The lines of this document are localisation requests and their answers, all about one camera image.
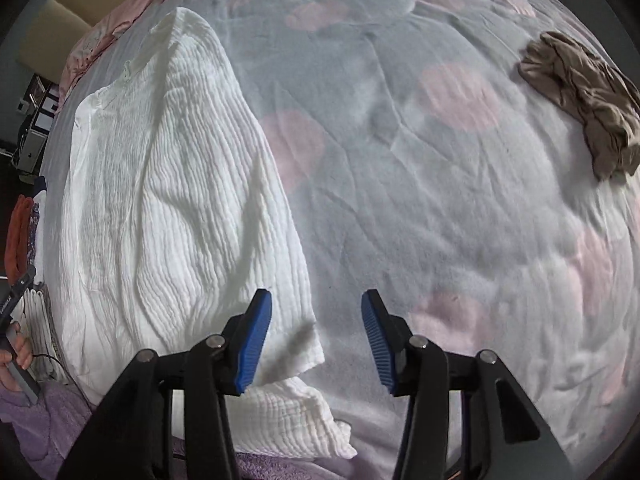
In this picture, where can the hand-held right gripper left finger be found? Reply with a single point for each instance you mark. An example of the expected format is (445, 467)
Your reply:
(255, 345)

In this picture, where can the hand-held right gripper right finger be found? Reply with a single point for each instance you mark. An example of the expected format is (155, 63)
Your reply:
(380, 340)

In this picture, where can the white crinkled garment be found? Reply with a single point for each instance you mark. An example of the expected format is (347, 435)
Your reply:
(165, 185)

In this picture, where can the person's left hand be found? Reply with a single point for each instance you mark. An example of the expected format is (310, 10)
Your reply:
(21, 346)

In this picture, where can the white folded cloth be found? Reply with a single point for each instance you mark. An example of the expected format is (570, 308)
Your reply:
(39, 320)

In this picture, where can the floral cloth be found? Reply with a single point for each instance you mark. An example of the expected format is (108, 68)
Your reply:
(36, 240)

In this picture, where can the red cloth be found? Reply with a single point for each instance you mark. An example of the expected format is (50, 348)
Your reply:
(20, 230)

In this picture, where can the grey pink-dotted blanket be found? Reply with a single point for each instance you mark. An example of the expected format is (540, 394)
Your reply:
(425, 210)

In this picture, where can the storage drawers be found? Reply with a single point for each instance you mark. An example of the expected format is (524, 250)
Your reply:
(35, 125)

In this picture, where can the light pink printed pillow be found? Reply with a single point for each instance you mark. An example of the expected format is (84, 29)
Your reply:
(100, 35)

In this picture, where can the beige crumpled garment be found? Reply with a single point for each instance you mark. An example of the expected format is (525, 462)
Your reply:
(585, 95)

